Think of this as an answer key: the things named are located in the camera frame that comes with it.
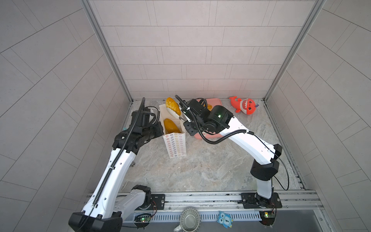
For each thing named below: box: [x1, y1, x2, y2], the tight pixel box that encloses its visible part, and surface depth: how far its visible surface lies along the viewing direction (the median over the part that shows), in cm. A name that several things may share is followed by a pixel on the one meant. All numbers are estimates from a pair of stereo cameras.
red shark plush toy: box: [228, 96, 257, 115], surface depth 107 cm
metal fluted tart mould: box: [179, 206, 201, 232], surface depth 67 cm
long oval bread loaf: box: [163, 117, 182, 135], surface depth 90 cm
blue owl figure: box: [216, 210, 233, 229], surface depth 67 cm
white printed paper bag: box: [158, 103, 187, 160], surface depth 77 cm
